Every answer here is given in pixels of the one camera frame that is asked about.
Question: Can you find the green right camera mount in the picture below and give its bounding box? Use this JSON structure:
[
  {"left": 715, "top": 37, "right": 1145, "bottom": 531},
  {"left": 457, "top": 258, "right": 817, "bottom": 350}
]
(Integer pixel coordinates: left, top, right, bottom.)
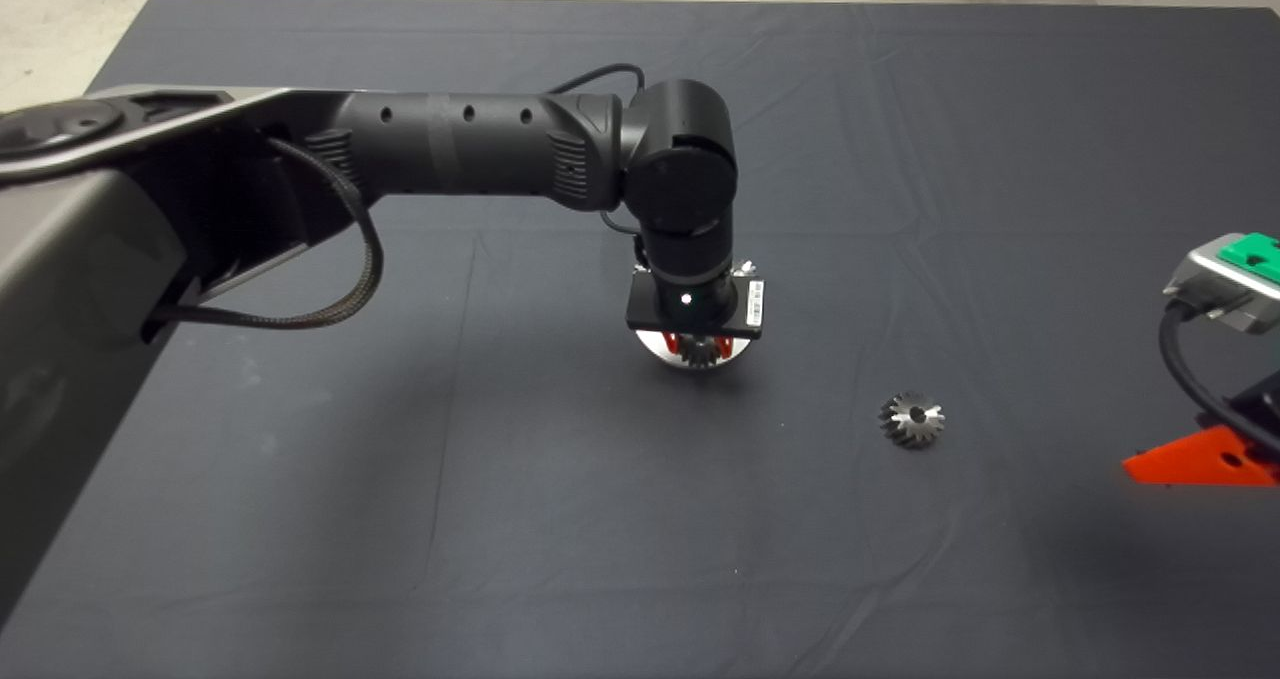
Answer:
[{"left": 1220, "top": 234, "right": 1280, "bottom": 285}]

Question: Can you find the thin black left camera cable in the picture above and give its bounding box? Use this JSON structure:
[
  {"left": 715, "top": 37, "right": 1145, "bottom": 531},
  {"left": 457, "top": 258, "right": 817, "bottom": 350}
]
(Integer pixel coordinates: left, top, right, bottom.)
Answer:
[{"left": 548, "top": 63, "right": 649, "bottom": 260}]

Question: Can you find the large steel gear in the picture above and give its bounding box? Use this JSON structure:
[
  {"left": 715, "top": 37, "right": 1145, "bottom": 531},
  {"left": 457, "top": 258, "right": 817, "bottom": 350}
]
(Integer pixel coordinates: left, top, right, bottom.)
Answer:
[{"left": 879, "top": 391, "right": 947, "bottom": 451}]

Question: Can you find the braided black left arm cable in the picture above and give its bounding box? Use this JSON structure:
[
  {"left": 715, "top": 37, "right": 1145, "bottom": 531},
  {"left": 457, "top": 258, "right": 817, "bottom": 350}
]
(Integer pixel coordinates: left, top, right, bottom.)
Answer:
[{"left": 150, "top": 137, "right": 385, "bottom": 331}]

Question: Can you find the dark grey table cloth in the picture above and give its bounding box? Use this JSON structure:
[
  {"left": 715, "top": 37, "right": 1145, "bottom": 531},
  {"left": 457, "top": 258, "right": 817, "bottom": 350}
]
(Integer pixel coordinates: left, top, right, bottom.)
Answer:
[{"left": 0, "top": 0, "right": 1280, "bottom": 679}]

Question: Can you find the thick black right camera cable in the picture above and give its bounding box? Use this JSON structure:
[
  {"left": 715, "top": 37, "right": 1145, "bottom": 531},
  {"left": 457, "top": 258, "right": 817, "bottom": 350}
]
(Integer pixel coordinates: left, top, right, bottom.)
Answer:
[{"left": 1159, "top": 299, "right": 1280, "bottom": 460}]

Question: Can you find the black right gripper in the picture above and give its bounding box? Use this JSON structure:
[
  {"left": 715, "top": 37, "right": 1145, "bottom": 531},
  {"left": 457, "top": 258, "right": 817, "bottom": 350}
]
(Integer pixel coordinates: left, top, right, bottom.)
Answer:
[{"left": 1122, "top": 374, "right": 1280, "bottom": 488}]

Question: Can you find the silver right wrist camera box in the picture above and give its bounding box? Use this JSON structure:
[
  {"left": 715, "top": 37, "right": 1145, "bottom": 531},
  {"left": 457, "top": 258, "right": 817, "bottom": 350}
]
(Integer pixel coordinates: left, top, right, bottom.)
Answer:
[{"left": 1163, "top": 234, "right": 1280, "bottom": 336}]

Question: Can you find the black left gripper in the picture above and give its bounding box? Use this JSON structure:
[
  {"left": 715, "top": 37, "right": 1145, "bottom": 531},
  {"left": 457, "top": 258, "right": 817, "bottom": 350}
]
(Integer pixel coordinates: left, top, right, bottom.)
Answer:
[{"left": 627, "top": 269, "right": 767, "bottom": 356}]

